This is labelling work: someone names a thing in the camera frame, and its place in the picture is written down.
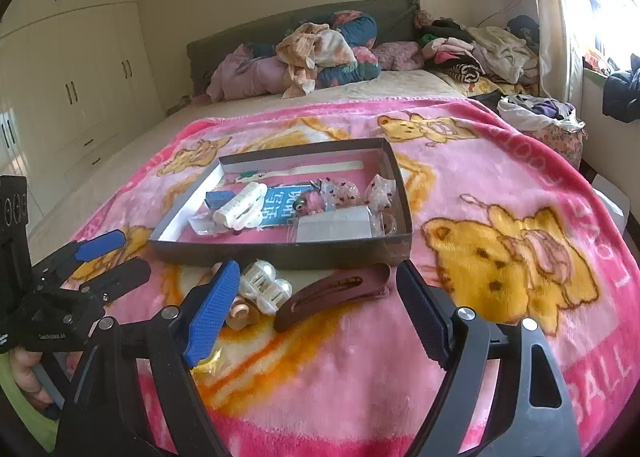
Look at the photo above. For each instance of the shallow brown cardboard box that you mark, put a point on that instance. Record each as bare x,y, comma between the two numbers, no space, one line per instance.
300,254

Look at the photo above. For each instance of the bag of yellow bangles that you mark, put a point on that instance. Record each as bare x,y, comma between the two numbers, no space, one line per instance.
207,361

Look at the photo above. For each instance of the white wardrobe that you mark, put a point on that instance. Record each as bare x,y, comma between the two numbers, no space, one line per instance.
65,77

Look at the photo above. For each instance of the clear claw hair clip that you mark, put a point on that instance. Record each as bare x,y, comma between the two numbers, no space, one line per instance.
265,287

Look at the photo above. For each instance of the brown long hair clip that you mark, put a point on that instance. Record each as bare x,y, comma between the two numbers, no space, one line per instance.
330,294

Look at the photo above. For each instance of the white stud earring card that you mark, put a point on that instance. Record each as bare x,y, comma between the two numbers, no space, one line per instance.
332,224

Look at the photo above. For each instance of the grey-green upholstered headboard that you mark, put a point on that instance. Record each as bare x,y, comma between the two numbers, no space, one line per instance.
225,44

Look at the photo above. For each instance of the tan comb hair clip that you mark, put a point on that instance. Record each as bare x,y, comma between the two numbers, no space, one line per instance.
240,317

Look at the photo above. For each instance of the small blue box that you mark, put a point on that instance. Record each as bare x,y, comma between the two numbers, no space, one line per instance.
219,199

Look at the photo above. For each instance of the white bag of clothes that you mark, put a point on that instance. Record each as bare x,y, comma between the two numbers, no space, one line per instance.
540,112

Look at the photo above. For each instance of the small clear plastic packet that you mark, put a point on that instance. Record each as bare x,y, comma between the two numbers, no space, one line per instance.
202,224

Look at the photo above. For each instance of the bed with beige sheet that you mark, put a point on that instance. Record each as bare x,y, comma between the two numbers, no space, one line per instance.
150,137

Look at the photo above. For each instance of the person's left forearm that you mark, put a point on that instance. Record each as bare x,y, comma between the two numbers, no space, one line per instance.
20,424

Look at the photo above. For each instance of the peach patterned cloth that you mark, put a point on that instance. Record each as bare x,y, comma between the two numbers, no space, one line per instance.
310,52

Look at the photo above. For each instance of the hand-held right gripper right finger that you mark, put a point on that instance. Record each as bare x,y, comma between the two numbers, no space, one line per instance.
425,317

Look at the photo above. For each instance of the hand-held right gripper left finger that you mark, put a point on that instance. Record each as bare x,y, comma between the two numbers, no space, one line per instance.
210,322

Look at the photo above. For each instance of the person's left hand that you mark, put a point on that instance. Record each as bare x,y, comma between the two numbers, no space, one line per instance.
27,374

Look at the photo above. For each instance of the pink printed blanket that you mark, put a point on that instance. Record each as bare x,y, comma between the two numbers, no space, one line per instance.
450,177

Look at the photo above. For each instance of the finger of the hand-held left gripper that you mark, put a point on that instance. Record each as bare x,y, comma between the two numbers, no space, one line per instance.
100,242
125,274

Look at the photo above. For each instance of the pile of clothes and pillows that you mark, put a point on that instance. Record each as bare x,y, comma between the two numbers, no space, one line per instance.
360,27

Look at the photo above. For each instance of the beige curtain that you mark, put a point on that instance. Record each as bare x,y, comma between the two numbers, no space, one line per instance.
550,12

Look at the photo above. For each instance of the white hair claw clip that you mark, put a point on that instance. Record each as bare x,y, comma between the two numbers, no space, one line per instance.
240,207

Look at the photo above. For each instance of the clear round hair bobble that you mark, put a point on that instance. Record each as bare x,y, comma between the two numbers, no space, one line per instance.
385,224

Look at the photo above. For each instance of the pink floral pillow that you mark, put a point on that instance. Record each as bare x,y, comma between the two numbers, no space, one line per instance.
400,56

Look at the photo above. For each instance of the pink quilt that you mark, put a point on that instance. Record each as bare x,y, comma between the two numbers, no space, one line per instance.
250,74

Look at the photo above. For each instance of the dark clothes on windowsill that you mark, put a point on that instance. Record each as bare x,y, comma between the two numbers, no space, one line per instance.
620,92

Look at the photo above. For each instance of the dotted lace hair bow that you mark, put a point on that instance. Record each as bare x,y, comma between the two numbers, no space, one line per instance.
345,193

